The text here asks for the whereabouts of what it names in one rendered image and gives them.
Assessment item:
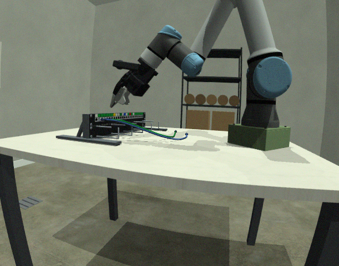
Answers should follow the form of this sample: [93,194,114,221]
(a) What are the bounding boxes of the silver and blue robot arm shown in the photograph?
[140,0,292,128]

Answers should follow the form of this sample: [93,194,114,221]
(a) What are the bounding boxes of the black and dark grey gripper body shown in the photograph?
[122,58,158,96]

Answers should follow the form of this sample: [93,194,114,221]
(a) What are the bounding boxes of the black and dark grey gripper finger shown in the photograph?
[110,77,127,107]
[112,87,130,107]

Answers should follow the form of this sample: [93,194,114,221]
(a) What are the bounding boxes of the dark grey port rack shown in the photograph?
[56,112,168,146]

